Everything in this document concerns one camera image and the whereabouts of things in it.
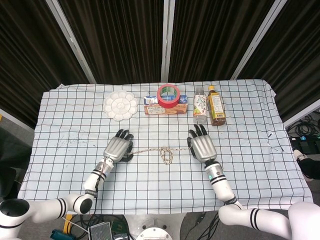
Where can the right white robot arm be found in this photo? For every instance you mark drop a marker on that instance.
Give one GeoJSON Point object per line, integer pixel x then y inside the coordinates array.
{"type": "Point", "coordinates": [222, 186]}

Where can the white flower paint palette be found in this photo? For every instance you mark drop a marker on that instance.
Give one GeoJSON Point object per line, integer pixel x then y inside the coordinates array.
{"type": "Point", "coordinates": [120, 105]}

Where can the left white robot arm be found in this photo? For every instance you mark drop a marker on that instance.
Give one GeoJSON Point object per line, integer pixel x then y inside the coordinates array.
{"type": "Point", "coordinates": [45, 210]}

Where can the silver tablet device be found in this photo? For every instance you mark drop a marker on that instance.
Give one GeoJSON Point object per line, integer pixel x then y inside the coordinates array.
{"type": "Point", "coordinates": [100, 231]}

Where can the black pleated curtain panel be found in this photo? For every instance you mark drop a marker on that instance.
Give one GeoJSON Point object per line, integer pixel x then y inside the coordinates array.
{"type": "Point", "coordinates": [30, 55]}
{"type": "Point", "coordinates": [212, 37]}
{"type": "Point", "coordinates": [295, 62]}
{"type": "Point", "coordinates": [117, 40]}

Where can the blue white carton box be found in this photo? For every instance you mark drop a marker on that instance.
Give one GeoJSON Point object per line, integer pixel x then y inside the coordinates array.
{"type": "Point", "coordinates": [150, 100]}

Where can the teal tool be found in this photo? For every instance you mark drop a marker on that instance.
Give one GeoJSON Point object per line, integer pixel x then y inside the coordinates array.
{"type": "Point", "coordinates": [58, 235]}

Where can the red tape roll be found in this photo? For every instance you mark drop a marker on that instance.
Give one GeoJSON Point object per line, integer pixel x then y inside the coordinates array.
{"type": "Point", "coordinates": [168, 103]}

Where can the orange snack box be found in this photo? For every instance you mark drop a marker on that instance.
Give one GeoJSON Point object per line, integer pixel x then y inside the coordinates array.
{"type": "Point", "coordinates": [175, 111]}

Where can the slanted aluminium partition post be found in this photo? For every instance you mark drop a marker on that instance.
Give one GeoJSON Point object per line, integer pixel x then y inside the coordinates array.
{"type": "Point", "coordinates": [72, 42]}
{"type": "Point", "coordinates": [257, 40]}

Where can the black trouser leg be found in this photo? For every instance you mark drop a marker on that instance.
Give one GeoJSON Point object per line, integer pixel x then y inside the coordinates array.
{"type": "Point", "coordinates": [312, 167]}

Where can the clear plastic water bottle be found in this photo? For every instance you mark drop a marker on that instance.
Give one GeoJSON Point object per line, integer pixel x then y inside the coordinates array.
{"type": "Point", "coordinates": [200, 107]}

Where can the white shoe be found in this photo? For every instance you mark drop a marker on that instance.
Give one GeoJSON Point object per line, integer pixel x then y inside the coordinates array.
{"type": "Point", "coordinates": [299, 153]}

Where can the white black checkered tablecloth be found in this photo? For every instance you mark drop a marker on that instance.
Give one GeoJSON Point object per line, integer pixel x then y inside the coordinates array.
{"type": "Point", "coordinates": [75, 112]}

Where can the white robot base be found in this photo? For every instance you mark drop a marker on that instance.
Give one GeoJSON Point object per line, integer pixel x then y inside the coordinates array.
{"type": "Point", "coordinates": [152, 222]}

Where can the yellow label tea bottle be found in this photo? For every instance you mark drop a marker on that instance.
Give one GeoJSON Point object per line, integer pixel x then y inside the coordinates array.
{"type": "Point", "coordinates": [216, 107]}

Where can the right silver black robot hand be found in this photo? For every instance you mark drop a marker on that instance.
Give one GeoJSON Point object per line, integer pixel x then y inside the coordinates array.
{"type": "Point", "coordinates": [203, 148]}

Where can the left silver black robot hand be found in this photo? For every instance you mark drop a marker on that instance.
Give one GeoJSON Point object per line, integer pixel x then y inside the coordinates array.
{"type": "Point", "coordinates": [115, 150]}

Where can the upright aluminium partition post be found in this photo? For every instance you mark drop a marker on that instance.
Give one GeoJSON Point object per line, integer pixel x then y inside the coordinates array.
{"type": "Point", "coordinates": [167, 40]}

